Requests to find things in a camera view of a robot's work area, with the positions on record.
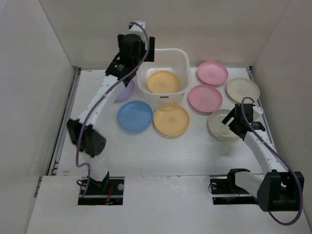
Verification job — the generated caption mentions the cream plate front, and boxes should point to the cream plate front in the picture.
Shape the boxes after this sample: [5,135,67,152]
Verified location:
[208,109,240,141]

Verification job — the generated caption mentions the cream plate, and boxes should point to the cream plate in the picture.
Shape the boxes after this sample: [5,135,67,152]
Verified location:
[226,78,260,103]
[208,109,240,141]

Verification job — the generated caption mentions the cream plate back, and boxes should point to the cream plate back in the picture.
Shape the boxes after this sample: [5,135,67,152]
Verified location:
[226,78,260,103]

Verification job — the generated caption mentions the yellow plate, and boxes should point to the yellow plate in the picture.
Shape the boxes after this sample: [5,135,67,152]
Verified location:
[153,104,191,137]
[147,71,180,94]

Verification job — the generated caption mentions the pink plate front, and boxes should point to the pink plate front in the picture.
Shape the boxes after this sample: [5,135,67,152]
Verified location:
[188,84,223,113]

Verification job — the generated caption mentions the pink plate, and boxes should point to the pink plate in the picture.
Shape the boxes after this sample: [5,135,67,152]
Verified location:
[197,61,229,85]
[188,84,223,113]

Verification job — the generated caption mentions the purple plate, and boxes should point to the purple plate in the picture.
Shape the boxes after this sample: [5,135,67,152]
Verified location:
[115,80,136,102]

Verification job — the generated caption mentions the pink plate back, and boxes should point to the pink plate back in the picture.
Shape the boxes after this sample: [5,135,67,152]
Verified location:
[197,61,229,85]

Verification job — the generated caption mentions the blue plate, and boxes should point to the blue plate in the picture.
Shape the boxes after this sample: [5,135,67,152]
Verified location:
[117,100,154,133]

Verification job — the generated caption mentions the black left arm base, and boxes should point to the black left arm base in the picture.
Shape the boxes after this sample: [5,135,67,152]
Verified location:
[77,177,125,206]

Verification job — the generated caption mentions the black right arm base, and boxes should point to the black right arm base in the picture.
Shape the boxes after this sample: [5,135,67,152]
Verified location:
[208,175,258,205]

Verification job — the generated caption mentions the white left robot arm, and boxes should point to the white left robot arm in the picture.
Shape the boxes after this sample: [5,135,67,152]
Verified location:
[66,33,155,193]

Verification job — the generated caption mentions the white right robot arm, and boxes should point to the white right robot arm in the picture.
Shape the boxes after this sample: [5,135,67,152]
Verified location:
[222,104,304,212]

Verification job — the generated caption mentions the white plastic bin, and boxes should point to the white plastic bin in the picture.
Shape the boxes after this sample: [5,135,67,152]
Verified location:
[136,48,191,105]

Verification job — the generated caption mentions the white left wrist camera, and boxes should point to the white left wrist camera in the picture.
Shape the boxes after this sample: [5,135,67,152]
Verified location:
[129,20,146,33]

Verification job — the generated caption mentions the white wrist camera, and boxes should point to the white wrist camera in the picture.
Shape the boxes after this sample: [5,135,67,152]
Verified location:
[253,105,264,116]
[129,20,146,33]

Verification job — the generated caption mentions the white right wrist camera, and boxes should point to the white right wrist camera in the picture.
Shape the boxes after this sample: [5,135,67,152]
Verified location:
[253,105,264,116]

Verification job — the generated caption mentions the metal rail right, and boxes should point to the metal rail right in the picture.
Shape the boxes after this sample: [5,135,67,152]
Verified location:
[246,67,276,149]

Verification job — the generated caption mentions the metal rail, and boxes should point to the metal rail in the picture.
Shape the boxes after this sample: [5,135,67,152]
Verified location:
[45,66,81,176]
[246,67,276,149]

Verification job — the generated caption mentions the metal rail left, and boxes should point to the metal rail left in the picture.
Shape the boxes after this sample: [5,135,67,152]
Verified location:
[45,66,81,176]

